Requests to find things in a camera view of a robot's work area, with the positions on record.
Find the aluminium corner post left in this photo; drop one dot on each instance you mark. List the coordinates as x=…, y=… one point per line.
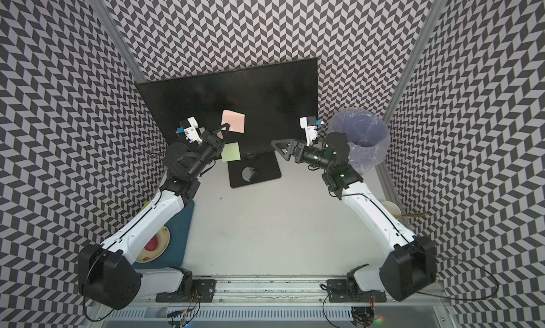
x=114, y=34

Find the black computer monitor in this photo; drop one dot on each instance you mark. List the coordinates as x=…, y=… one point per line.
x=273, y=97

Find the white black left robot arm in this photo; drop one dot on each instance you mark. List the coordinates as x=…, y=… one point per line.
x=105, y=271

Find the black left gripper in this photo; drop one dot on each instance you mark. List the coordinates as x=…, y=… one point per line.
x=214, y=141

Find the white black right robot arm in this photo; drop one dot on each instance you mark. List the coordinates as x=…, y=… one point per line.
x=409, y=261

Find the cream plate with red centre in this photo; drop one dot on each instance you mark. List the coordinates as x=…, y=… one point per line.
x=156, y=247

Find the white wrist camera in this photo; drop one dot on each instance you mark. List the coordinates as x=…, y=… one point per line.
x=310, y=125
x=189, y=128

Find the large pink sticky note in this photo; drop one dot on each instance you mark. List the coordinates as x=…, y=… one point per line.
x=235, y=120

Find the green sticky note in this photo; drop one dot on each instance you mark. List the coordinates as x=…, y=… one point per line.
x=231, y=152

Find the aluminium corner post right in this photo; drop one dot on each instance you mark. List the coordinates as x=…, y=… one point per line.
x=419, y=47

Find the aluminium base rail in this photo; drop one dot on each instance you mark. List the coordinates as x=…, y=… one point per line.
x=263, y=301

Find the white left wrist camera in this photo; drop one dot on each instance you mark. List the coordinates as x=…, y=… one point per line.
x=189, y=128

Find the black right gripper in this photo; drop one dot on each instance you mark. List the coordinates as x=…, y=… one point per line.
x=294, y=144

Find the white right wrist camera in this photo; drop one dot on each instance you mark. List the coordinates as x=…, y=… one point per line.
x=310, y=125

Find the aluminium corner post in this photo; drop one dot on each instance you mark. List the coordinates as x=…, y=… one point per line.
x=419, y=47
x=114, y=34

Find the blue bin with plastic liner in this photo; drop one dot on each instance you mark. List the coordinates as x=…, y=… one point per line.
x=367, y=134

